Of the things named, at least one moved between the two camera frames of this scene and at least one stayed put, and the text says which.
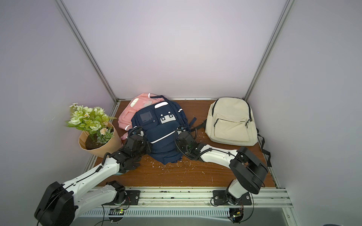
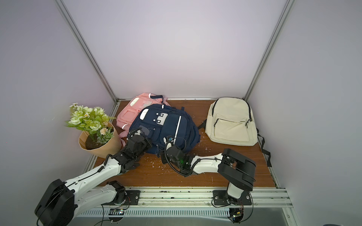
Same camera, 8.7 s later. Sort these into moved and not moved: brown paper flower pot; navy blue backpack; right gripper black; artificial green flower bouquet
Moved: right gripper black; navy blue backpack
Not moved: brown paper flower pot; artificial green flower bouquet
